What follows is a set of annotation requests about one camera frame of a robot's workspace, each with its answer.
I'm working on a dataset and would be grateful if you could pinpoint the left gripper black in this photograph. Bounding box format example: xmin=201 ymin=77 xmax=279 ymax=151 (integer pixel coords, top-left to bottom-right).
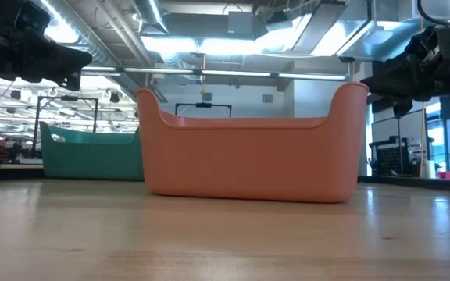
xmin=0 ymin=37 xmax=93 ymax=91

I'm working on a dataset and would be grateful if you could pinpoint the black frame with camera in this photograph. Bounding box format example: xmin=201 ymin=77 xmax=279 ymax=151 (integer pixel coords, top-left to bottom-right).
xmin=174 ymin=101 xmax=233 ymax=119

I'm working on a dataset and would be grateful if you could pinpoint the grey ceiling box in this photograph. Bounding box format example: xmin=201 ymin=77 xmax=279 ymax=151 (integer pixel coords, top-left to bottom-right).
xmin=227 ymin=10 xmax=257 ymax=40

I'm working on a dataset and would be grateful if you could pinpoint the teal plastic bin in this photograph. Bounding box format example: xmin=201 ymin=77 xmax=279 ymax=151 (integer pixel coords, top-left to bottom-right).
xmin=39 ymin=120 xmax=146 ymax=182

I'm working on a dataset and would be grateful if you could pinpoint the black pegboard cart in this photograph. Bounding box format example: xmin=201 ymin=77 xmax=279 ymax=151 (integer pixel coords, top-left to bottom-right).
xmin=368 ymin=135 xmax=421 ymax=176

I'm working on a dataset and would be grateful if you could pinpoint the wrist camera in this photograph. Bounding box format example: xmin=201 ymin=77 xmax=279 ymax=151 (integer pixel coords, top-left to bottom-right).
xmin=12 ymin=1 xmax=51 ymax=38
xmin=423 ymin=26 xmax=450 ymax=63

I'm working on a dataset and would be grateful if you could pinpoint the orange plastic bin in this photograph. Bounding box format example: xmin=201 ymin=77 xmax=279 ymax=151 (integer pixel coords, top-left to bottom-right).
xmin=136 ymin=80 xmax=370 ymax=204

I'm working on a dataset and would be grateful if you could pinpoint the black metal rig frame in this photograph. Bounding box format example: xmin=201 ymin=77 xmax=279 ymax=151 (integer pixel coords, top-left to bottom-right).
xmin=32 ymin=95 xmax=99 ymax=159

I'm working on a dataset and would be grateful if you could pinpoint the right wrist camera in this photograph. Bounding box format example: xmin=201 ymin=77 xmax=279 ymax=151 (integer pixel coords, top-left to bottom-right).
xmin=423 ymin=26 xmax=450 ymax=63

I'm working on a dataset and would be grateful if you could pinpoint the silver spiral air duct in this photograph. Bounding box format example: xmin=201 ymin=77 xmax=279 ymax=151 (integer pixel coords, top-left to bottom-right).
xmin=130 ymin=0 xmax=170 ymax=34

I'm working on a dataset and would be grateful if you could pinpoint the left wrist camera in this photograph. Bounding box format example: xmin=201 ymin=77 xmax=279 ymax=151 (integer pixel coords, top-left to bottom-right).
xmin=12 ymin=1 xmax=51 ymax=38

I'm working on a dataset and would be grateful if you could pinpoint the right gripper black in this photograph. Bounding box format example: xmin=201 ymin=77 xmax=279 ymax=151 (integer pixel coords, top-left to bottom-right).
xmin=361 ymin=58 xmax=450 ymax=118

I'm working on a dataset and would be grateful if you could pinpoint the white roll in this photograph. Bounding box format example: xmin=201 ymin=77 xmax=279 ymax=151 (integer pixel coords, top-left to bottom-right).
xmin=424 ymin=159 xmax=437 ymax=180

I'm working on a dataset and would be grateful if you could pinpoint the long ceiling light bar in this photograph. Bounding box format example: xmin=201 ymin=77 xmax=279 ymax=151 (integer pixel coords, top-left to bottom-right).
xmin=79 ymin=65 xmax=353 ymax=82

